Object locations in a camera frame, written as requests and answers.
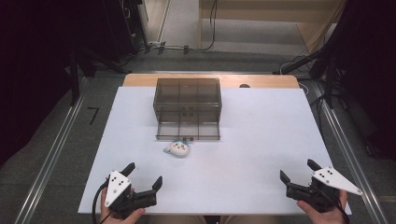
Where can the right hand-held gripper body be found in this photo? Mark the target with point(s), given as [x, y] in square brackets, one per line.
[330, 182]

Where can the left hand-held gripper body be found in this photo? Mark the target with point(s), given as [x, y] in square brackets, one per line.
[116, 188]

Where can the person's left hand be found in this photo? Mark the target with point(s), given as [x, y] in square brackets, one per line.
[107, 216]

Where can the person's right hand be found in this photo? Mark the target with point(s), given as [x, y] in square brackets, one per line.
[323, 217]

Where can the small white plush toy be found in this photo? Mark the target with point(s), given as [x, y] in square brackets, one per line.
[178, 148]

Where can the white table mat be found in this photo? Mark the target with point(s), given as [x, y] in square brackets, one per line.
[249, 143]

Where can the smoky clear drawer cabinet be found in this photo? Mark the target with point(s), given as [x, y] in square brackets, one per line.
[187, 93]

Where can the wooden table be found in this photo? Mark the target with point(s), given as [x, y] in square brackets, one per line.
[264, 81]

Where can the black floor bar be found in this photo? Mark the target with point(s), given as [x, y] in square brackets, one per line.
[299, 64]

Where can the black curtain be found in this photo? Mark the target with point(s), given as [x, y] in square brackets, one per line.
[370, 62]
[31, 62]

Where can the wooden shelf unit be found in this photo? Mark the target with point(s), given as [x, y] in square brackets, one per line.
[264, 9]

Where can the metal floor rail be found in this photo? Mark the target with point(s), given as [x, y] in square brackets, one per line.
[346, 149]
[53, 155]

